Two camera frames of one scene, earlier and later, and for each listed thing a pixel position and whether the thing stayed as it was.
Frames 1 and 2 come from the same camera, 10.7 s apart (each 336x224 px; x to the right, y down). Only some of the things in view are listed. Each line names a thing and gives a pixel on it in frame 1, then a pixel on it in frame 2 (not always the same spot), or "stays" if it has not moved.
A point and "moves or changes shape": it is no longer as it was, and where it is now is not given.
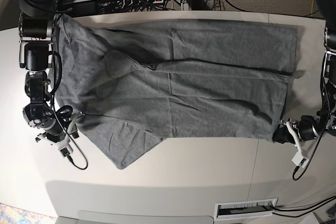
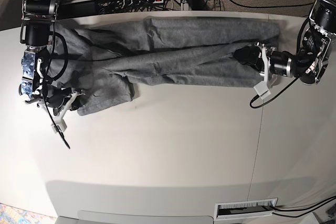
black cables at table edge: x=281 y=210 stays
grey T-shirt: x=133 y=82 moves or changes shape
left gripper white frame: x=64 y=143 -> x=75 y=101
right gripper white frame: x=282 y=135 -> x=249 y=56
